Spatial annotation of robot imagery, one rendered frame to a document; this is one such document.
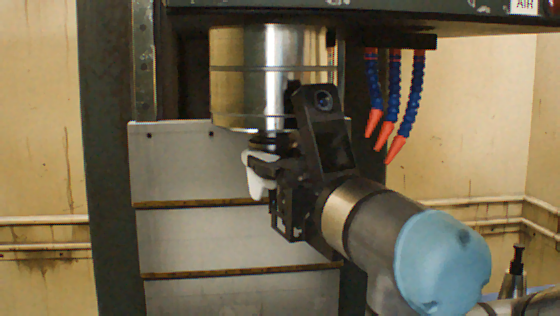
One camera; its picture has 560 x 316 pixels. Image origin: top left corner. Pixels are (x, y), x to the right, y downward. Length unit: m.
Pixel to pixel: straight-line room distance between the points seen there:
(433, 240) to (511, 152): 1.45
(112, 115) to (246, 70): 0.60
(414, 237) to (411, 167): 1.26
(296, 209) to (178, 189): 0.58
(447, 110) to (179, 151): 0.91
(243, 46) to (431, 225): 0.30
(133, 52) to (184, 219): 0.37
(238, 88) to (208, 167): 0.53
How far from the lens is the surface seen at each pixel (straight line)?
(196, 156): 1.08
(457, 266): 0.38
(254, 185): 0.63
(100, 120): 1.13
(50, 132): 1.53
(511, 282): 0.68
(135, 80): 1.08
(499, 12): 0.52
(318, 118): 0.52
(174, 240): 1.14
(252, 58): 0.57
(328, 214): 0.47
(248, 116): 0.58
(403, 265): 0.39
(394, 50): 0.67
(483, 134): 1.74
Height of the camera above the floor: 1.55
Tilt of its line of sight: 11 degrees down
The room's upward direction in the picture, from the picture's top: straight up
